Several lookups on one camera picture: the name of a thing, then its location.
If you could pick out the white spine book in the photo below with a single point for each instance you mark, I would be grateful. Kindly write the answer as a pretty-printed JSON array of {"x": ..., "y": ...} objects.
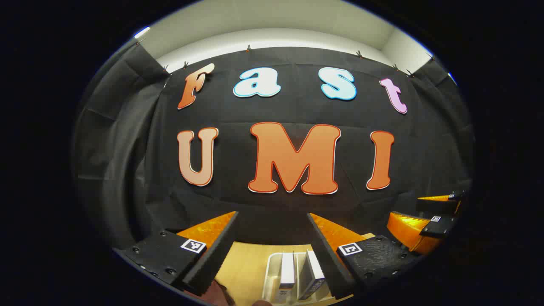
[{"x": 287, "y": 272}]

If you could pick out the reddish brown schoolbag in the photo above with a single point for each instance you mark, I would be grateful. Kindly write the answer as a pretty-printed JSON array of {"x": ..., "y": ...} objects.
[{"x": 216, "y": 295}]

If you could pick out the blue cover book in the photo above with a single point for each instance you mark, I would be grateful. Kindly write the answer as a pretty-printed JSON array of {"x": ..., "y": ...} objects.
[{"x": 312, "y": 267}]

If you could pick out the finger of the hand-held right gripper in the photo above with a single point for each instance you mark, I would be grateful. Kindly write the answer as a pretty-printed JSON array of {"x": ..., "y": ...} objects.
[
  {"x": 408, "y": 231},
  {"x": 437, "y": 206}
]

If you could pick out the black backdrop cloth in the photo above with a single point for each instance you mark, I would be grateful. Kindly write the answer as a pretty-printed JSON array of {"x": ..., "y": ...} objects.
[{"x": 297, "y": 106}]

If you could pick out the white bookshelf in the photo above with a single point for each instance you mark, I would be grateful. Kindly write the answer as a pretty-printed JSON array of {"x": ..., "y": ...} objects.
[{"x": 272, "y": 272}]

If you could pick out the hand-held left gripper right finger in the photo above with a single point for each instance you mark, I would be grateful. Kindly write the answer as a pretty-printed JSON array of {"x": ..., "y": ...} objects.
[{"x": 329, "y": 263}]

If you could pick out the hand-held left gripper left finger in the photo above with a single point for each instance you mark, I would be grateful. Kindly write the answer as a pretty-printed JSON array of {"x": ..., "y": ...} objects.
[{"x": 216, "y": 255}]

